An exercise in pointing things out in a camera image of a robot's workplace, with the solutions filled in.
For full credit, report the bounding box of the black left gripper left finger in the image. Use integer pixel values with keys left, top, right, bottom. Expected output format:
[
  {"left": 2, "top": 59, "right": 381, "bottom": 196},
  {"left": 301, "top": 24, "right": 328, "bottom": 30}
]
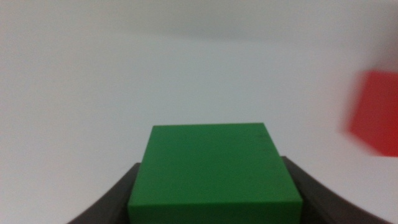
[{"left": 66, "top": 162, "right": 141, "bottom": 224}]

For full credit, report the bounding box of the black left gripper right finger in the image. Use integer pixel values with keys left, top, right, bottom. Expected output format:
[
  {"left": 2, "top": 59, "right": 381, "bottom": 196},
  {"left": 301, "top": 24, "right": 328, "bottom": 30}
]
[{"left": 281, "top": 156, "right": 393, "bottom": 224}]

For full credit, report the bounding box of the green cube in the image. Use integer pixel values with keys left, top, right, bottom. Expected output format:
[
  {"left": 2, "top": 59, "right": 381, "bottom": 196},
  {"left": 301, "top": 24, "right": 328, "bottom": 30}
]
[{"left": 127, "top": 122, "right": 304, "bottom": 224}]

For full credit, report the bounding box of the red cube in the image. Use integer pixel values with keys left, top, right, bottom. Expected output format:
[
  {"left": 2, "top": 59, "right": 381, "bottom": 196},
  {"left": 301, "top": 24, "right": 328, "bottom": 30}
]
[{"left": 341, "top": 69, "right": 398, "bottom": 158}]

